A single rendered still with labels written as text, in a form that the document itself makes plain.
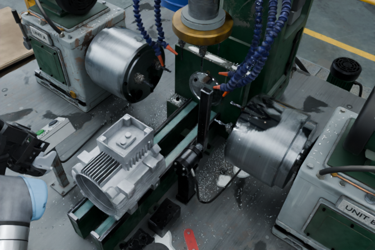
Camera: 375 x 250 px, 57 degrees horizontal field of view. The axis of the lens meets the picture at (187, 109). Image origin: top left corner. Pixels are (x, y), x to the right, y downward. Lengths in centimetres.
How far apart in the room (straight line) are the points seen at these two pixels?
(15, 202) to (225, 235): 72
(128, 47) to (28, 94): 63
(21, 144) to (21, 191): 15
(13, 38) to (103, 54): 211
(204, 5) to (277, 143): 42
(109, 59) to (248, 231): 75
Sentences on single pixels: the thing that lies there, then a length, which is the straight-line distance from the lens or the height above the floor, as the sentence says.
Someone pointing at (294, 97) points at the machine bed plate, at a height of 80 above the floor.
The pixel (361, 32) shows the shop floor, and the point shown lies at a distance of 390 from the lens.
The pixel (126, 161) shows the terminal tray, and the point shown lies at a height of 112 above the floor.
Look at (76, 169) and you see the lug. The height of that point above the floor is 109.
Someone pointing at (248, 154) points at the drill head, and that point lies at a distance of 102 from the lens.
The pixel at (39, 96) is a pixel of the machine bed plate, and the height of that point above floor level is 80.
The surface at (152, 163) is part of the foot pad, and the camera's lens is 98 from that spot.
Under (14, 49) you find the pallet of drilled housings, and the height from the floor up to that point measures 15.
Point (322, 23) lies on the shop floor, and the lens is 386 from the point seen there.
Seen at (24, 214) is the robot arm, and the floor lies 133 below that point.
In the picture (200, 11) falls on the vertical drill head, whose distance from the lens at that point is 99.
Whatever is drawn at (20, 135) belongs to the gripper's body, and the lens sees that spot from 78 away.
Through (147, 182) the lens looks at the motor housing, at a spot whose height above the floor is 102.
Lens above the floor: 188
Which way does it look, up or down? 46 degrees down
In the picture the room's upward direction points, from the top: 2 degrees clockwise
